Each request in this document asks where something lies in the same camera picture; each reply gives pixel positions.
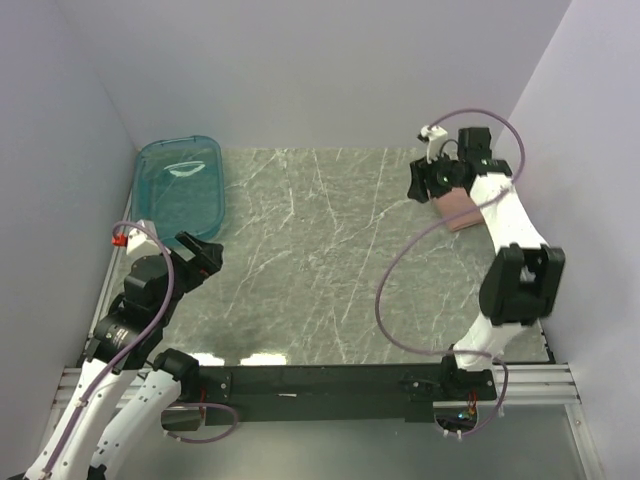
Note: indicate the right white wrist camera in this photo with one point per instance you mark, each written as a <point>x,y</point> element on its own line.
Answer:
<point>433,137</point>

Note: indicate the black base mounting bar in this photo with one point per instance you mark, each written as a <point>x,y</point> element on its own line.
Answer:
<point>276,393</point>

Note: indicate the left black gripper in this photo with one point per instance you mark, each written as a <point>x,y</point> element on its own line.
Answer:
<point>207,260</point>

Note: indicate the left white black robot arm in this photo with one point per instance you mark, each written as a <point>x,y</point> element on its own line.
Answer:
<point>94,434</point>

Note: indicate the pink printed t shirt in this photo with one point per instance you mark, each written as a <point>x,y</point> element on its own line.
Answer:
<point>459,211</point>

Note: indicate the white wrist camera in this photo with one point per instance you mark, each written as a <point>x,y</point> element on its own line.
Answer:
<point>433,137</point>
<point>138,241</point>

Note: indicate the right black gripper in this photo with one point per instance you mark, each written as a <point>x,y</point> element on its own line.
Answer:
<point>422,171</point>

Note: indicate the teal transparent plastic bin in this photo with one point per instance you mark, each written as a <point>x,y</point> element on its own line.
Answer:
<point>179,185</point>

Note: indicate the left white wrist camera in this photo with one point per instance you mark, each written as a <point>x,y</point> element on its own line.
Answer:
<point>138,241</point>

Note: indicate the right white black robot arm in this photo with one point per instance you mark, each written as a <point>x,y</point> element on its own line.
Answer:
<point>521,284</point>

